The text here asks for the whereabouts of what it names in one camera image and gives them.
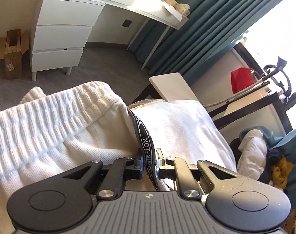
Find brown cardboard box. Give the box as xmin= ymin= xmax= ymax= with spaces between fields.
xmin=0 ymin=29 xmax=30 ymax=80

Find dark green curtain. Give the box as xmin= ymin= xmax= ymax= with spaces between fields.
xmin=130 ymin=0 xmax=282 ymax=84

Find black garment pile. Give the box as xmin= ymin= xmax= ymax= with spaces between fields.
xmin=230 ymin=138 xmax=283 ymax=185

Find white knit trousers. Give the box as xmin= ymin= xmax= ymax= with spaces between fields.
xmin=0 ymin=81 xmax=236 ymax=233

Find red bag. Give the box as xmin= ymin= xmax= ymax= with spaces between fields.
xmin=230 ymin=67 xmax=255 ymax=94

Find white puffy jacket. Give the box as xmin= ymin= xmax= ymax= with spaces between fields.
xmin=237 ymin=129 xmax=268 ymax=180

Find black lettered waistband strap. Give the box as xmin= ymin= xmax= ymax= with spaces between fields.
xmin=126 ymin=108 xmax=161 ymax=191

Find white drawer unit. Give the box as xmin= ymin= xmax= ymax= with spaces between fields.
xmin=30 ymin=0 xmax=105 ymax=81

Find white side table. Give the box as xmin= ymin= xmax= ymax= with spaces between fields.
xmin=149 ymin=72 xmax=198 ymax=102

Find mustard yellow garment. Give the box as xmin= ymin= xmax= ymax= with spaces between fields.
xmin=272 ymin=157 xmax=293 ymax=189

